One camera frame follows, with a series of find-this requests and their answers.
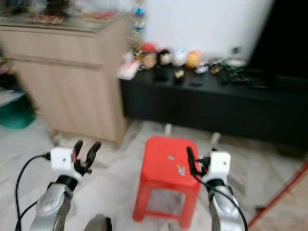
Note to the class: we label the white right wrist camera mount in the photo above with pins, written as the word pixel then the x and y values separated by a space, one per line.
pixel 219 164

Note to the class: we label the white round plush toy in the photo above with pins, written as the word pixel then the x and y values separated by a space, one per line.
pixel 180 57

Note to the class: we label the plain black box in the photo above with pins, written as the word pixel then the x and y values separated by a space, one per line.
pixel 161 73

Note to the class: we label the brown fluffy ornament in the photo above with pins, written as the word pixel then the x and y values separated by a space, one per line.
pixel 149 60

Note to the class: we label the black mouse plush toy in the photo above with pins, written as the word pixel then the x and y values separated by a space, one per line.
pixel 164 57

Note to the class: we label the red plastic stool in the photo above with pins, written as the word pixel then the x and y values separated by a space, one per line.
pixel 166 161

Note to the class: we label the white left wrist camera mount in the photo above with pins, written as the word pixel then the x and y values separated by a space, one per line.
pixel 61 160

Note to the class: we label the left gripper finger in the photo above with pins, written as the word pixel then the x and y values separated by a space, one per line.
pixel 94 153
pixel 78 145

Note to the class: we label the green plastic bin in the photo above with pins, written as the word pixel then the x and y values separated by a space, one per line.
pixel 17 113

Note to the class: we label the grey robot foot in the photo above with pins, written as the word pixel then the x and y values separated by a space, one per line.
pixel 98 224

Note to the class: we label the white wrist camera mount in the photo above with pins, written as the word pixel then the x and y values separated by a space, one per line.
pixel 219 164
pixel 61 160

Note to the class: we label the black box with gold item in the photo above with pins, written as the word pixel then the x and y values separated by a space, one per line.
pixel 179 76

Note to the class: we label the gold trophy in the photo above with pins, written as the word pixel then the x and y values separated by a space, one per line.
pixel 136 41

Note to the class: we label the black low TV bench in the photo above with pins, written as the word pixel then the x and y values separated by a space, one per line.
pixel 211 106

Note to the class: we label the pink tissue pack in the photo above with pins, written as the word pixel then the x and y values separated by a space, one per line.
pixel 128 70

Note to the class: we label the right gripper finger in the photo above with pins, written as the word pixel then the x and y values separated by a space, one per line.
pixel 192 160
pixel 213 151

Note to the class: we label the black television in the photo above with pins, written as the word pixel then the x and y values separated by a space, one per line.
pixel 284 36

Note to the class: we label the small flat black case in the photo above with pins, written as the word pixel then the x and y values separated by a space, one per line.
pixel 196 83

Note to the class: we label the light wooden cabinet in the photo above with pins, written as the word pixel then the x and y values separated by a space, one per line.
pixel 72 82

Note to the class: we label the blue globe trophy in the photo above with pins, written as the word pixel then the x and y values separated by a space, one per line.
pixel 139 12

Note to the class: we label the red lidded glass jar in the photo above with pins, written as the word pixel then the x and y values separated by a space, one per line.
pixel 149 46

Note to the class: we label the orange round plush toy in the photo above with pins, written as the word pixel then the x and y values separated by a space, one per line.
pixel 193 59

